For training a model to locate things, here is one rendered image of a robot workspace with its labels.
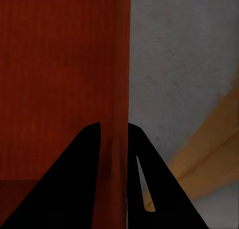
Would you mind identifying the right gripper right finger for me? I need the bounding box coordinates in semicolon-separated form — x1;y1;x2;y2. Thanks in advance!
127;123;209;229

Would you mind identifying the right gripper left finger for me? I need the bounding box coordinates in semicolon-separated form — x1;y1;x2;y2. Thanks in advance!
0;122;101;229

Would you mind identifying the storage box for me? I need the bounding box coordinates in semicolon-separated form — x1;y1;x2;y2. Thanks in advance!
0;0;130;229

